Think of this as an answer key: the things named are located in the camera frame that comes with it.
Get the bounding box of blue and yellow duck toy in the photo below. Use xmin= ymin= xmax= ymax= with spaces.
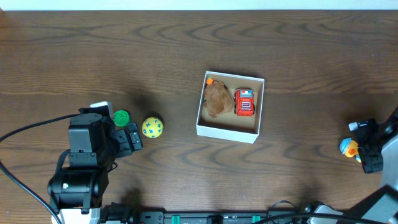
xmin=339 ymin=138 xmax=361 ymax=163

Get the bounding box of yellow ball with blue letters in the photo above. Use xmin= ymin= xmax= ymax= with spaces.
xmin=142 ymin=117 xmax=164 ymax=138

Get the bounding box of brown plush toy with carrot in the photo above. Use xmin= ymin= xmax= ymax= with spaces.
xmin=203 ymin=78 xmax=234 ymax=118

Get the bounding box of red toy fire truck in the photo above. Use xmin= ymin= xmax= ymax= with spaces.
xmin=234 ymin=88 xmax=255 ymax=116

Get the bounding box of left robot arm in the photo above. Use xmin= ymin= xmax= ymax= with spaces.
xmin=47 ymin=113 xmax=143 ymax=223

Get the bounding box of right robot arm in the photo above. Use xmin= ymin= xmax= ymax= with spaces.
xmin=305 ymin=110 xmax=397 ymax=223

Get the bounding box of green round toy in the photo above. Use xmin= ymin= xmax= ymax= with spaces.
xmin=113 ymin=110 xmax=131 ymax=127

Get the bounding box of white cardboard box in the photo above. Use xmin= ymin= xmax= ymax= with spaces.
xmin=196 ymin=71 xmax=265 ymax=144

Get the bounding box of black rail with green clips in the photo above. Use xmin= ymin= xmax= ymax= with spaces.
xmin=101 ymin=202 xmax=308 ymax=224

